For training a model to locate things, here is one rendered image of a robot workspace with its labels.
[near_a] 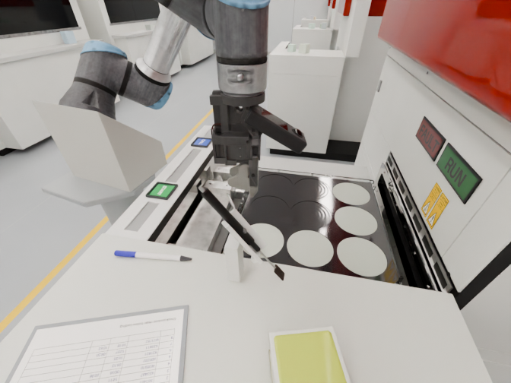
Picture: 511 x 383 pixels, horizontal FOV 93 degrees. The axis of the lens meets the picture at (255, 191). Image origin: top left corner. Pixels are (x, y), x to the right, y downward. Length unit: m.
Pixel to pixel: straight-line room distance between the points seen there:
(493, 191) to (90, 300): 0.60
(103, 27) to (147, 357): 4.83
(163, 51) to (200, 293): 0.71
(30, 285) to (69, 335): 1.59
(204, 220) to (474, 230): 0.52
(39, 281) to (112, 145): 1.34
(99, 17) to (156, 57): 4.12
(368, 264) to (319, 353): 0.29
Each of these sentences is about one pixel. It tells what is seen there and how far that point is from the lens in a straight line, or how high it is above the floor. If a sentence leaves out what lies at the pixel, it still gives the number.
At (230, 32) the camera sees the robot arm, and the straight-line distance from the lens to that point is 0.37.
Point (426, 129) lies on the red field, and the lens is 0.65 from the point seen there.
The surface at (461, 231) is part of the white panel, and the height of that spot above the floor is 1.04.
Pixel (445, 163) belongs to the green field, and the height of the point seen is 1.10.
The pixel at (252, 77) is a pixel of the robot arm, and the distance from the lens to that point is 0.38.
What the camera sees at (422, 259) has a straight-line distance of 0.57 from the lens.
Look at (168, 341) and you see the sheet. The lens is 0.40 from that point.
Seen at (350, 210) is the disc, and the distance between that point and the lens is 0.68.
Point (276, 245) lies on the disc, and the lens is 0.55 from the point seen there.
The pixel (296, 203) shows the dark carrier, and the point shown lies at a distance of 0.66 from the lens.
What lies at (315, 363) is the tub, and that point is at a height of 1.03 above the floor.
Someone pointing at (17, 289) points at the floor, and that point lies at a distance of 2.06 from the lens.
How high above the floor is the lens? 1.33
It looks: 38 degrees down
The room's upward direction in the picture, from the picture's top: straight up
